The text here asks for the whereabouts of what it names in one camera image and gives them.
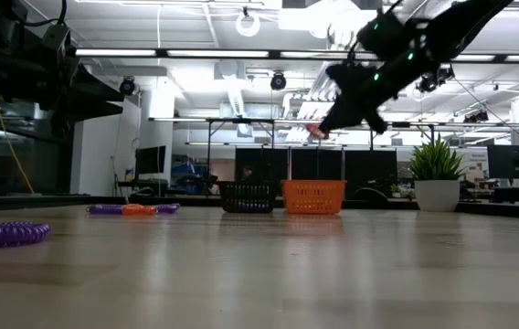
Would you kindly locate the black ceiling-mounted device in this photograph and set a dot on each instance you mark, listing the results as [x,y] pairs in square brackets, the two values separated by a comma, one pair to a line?
[428,83]

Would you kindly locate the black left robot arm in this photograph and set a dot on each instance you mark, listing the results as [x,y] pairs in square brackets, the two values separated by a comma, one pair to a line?
[3,68]

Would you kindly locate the black background rig frame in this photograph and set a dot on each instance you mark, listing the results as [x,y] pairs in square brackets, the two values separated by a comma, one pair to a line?
[241,120]

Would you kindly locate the green plant in white pot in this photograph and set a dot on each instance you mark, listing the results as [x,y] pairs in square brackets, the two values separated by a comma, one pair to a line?
[437,196]

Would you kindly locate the black plastic basket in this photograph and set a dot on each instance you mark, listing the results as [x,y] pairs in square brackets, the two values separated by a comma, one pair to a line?
[246,196]

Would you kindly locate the small background plant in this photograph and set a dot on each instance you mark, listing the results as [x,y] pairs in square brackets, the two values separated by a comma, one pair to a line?
[395,188]

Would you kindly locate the person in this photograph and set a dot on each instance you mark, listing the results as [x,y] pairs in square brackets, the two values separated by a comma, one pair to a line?
[247,173]

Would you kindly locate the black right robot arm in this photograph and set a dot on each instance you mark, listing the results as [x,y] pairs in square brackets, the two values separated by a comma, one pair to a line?
[460,23]

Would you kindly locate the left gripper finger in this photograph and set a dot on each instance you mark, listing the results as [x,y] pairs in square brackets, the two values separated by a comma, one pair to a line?
[92,87]
[90,109]

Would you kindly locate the black monitor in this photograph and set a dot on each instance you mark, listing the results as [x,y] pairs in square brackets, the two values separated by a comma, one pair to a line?
[515,162]
[150,160]

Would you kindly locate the white poster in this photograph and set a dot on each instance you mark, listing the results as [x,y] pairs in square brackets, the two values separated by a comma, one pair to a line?
[476,166]

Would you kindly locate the black partition panel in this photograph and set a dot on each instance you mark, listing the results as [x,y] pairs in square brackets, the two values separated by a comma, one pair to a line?
[259,160]
[371,166]
[316,162]

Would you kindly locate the black aluminium rig frame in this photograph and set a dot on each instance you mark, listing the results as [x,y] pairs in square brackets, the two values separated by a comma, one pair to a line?
[58,200]

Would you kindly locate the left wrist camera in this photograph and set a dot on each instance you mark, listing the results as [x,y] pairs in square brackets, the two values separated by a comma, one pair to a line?
[56,37]

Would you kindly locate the black background desk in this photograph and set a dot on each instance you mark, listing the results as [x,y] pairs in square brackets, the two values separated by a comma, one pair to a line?
[143,185]

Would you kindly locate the black hanging spotlight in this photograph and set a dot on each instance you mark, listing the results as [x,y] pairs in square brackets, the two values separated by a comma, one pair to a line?
[278,81]
[127,87]

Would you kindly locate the orange plastic basket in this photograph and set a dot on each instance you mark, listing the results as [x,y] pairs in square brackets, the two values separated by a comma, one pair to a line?
[313,197]

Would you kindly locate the blue equipment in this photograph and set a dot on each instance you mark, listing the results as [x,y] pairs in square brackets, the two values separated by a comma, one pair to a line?
[191,176]

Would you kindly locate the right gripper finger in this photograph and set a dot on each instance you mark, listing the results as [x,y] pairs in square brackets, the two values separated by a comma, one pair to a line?
[346,119]
[336,114]

